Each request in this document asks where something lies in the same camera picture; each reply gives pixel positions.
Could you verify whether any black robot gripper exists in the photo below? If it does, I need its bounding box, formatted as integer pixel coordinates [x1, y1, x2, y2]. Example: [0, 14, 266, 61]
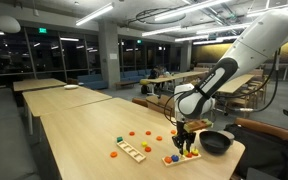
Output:
[172, 121, 196, 155]

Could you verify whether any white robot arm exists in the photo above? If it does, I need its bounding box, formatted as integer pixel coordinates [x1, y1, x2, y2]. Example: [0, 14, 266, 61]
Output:
[172, 9, 288, 154]

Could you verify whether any orange disc centre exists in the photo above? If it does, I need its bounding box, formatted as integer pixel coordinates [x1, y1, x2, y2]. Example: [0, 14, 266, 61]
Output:
[156, 136, 163, 141]

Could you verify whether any black bowl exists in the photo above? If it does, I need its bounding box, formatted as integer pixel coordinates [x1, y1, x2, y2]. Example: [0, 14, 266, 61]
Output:
[199, 131, 231, 154]

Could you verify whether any orange disc near tray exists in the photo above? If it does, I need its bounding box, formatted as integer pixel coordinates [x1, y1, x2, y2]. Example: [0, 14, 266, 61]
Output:
[145, 147, 151, 152]

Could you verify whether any yellow block near tray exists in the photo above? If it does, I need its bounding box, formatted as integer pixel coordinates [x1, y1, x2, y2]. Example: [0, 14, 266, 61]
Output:
[141, 141, 148, 147]

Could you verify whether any wooden slotted tray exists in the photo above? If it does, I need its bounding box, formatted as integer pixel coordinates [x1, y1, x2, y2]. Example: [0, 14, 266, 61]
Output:
[117, 141, 146, 163]

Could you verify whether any green block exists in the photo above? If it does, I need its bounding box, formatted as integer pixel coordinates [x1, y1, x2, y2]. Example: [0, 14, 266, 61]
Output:
[117, 137, 123, 143]

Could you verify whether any orange disc far left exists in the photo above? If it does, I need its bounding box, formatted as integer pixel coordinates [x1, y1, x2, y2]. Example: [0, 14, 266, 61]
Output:
[110, 151, 118, 158]

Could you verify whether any brown leather chair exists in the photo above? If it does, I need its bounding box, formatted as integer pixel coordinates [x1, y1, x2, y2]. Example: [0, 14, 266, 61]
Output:
[234, 117, 288, 140]

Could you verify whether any white plate far table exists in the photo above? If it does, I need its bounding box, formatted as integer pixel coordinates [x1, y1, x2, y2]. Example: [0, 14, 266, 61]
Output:
[64, 84, 79, 90]

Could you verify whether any far wooden table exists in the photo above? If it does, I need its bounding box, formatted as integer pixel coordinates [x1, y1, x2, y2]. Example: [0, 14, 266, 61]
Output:
[13, 78, 65, 92]

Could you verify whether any grey bench seat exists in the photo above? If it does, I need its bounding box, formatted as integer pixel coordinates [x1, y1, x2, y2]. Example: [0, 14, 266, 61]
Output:
[0, 88, 41, 180]

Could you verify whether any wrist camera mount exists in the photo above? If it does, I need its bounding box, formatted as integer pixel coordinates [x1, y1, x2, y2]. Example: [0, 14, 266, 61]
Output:
[184, 119, 212, 132]

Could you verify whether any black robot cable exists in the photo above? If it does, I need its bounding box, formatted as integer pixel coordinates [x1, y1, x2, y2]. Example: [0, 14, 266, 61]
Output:
[163, 49, 282, 127]

